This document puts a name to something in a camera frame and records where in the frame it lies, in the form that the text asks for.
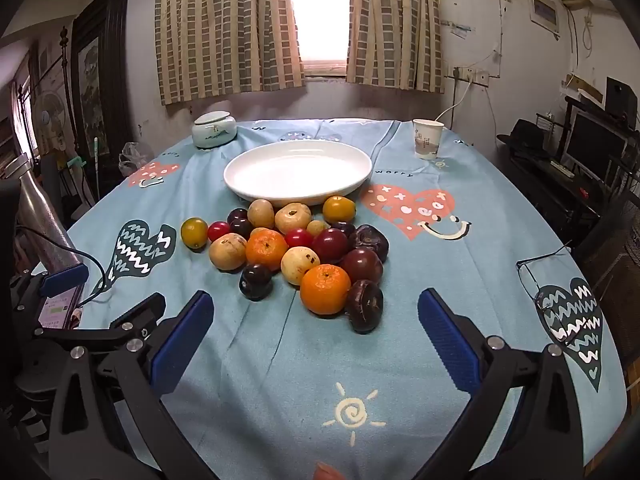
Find yellow tomato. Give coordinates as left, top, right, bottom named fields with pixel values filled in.
left=322, top=196, right=357, bottom=224
left=180, top=217, right=209, bottom=250

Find black eyeglasses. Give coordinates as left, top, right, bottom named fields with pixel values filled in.
left=516, top=241, right=603, bottom=346

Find silver metal pipe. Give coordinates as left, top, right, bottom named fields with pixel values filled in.
left=17, top=160, right=83, bottom=273

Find black speaker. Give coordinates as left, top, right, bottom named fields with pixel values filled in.
left=605, top=76, right=638, bottom=113

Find blue printed tablecloth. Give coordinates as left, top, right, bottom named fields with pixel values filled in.
left=30, top=117, right=628, bottom=480

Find red plum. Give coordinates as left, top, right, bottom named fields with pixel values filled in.
left=341, top=248, right=384, bottom=284
left=312, top=228, right=350, bottom=264

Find white wall fuse box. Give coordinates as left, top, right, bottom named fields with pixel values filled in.
left=529, top=0, right=561, bottom=38

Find bright window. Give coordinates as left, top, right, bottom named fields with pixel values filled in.
left=286, top=0, right=353, bottom=77

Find white oval plate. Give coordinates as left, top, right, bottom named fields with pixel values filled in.
left=223, top=140, right=374, bottom=207

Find black mesh chair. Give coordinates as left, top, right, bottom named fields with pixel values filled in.
left=575, top=195, right=640, bottom=321

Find wall power strip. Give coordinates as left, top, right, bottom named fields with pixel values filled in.
left=452, top=66, right=490, bottom=85

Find striped checked curtain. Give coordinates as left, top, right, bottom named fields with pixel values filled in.
left=154, top=0, right=306, bottom=106
left=345, top=0, right=446, bottom=94

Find dark framed painting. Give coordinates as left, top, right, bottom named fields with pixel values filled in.
left=70, top=0, right=130, bottom=161

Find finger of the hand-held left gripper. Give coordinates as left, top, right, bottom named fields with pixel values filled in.
left=32, top=292, right=167, bottom=356
left=10, top=262, right=90, bottom=313

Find clear plastic bag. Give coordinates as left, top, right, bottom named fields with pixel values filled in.
left=118, top=141, right=153, bottom=177

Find black metal pole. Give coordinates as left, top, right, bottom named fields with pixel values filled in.
left=59, top=27, right=71, bottom=126

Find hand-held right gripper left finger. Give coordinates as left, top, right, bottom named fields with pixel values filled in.
left=48, top=290, right=216, bottom=480

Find person's right hand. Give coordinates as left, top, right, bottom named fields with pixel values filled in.
left=312, top=462, right=347, bottom=480

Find white power cable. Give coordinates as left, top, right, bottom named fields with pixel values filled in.
left=434, top=77, right=473, bottom=123

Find white paper cup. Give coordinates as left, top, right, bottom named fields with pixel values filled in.
left=412, top=118, right=445, bottom=161

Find black cable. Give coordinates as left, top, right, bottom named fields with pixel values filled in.
left=15, top=225, right=113, bottom=308

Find white electric fan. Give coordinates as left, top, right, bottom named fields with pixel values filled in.
left=31, top=89, right=68, bottom=156

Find black hat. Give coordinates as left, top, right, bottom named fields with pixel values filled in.
left=496, top=119, right=551, bottom=158

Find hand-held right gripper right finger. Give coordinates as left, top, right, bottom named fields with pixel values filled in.
left=417, top=287, right=586, bottom=480

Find black desk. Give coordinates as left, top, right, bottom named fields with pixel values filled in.
left=500, top=150, right=616, bottom=241

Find white stick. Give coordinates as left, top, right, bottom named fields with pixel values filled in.
left=90, top=135, right=101, bottom=201

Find smartphone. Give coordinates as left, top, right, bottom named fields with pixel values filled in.
left=39, top=285, right=83, bottom=330

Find celadon lidded jar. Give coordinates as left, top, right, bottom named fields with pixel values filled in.
left=191, top=111, right=238, bottom=149

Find computer monitor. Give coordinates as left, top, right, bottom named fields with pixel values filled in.
left=565, top=110, right=628, bottom=181

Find orange mandarin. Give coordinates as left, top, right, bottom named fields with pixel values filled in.
left=300, top=264, right=352, bottom=316
left=245, top=228, right=289, bottom=271

